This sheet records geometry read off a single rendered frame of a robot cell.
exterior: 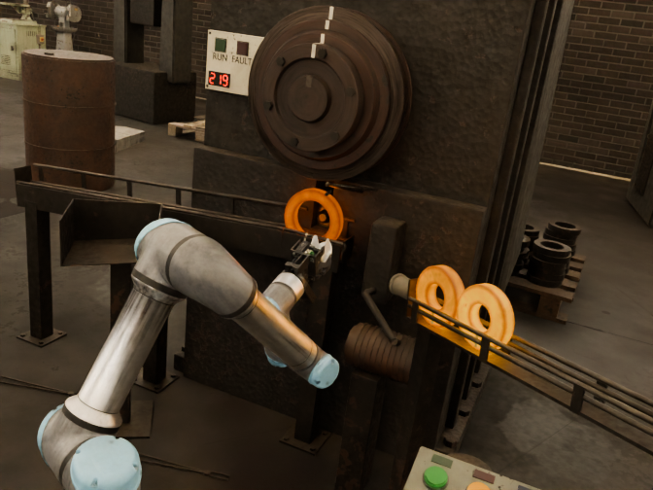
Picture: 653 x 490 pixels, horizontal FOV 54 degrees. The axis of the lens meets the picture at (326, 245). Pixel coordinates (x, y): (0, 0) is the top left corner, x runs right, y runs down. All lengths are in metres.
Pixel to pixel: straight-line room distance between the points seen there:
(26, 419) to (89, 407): 1.02
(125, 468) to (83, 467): 0.07
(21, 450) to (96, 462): 0.97
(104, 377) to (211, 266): 0.31
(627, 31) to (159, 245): 6.88
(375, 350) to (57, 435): 0.82
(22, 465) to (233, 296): 1.14
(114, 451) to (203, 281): 0.35
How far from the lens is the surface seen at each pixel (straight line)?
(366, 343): 1.75
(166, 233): 1.25
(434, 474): 1.18
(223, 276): 1.16
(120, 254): 1.97
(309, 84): 1.71
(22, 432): 2.28
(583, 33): 7.75
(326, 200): 1.87
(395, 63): 1.72
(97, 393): 1.31
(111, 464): 1.24
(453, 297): 1.56
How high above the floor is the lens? 1.33
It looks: 20 degrees down
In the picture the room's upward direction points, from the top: 7 degrees clockwise
